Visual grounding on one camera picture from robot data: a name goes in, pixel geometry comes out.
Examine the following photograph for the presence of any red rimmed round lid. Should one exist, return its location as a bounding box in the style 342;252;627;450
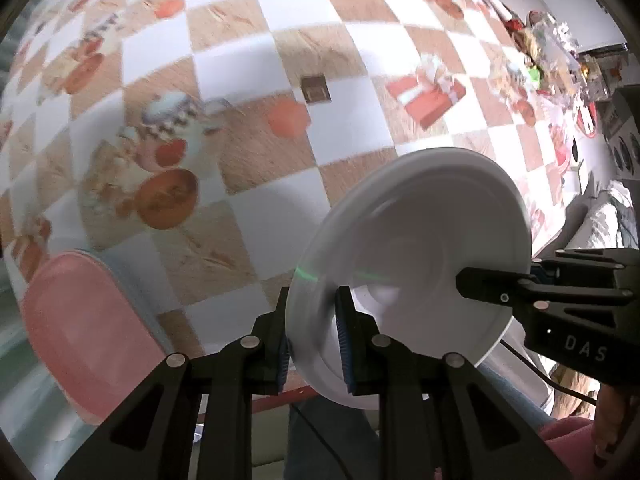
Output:
575;102;601;137

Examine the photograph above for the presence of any printed checkered tablecloth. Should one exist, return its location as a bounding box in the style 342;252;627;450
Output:
0;0;601;413

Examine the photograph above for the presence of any person's right hand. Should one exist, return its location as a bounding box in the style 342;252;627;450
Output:
591;387;640;470

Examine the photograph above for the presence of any person's jeans leg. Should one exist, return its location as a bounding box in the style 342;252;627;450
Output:
286;394;393;480

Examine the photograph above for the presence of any pile of snack packets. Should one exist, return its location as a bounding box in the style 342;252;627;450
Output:
500;7;613;103

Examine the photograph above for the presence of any white round plate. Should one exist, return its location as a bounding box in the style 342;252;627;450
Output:
286;146;532;410

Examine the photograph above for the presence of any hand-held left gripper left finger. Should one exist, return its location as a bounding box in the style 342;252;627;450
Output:
55;285;292;480

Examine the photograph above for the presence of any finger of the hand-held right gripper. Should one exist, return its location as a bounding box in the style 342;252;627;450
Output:
530;248;640;308
455;266;553;322

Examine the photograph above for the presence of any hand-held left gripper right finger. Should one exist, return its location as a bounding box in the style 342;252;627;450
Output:
334;285;576;480

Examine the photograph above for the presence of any white ruffled cloth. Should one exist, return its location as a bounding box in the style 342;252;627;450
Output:
592;180;640;252

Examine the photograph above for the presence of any white appliance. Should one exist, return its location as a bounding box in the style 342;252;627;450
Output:
531;0;629;55

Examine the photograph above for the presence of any person's right forearm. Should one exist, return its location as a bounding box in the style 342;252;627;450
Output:
542;416;603;480

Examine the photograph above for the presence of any pink square plate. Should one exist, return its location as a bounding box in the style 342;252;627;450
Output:
20;251;168;426

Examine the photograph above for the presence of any black cable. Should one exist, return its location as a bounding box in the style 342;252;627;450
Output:
499;339;599;405

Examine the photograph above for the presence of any grey appliance with round dials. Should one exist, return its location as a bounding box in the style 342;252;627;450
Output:
604;87;640;178

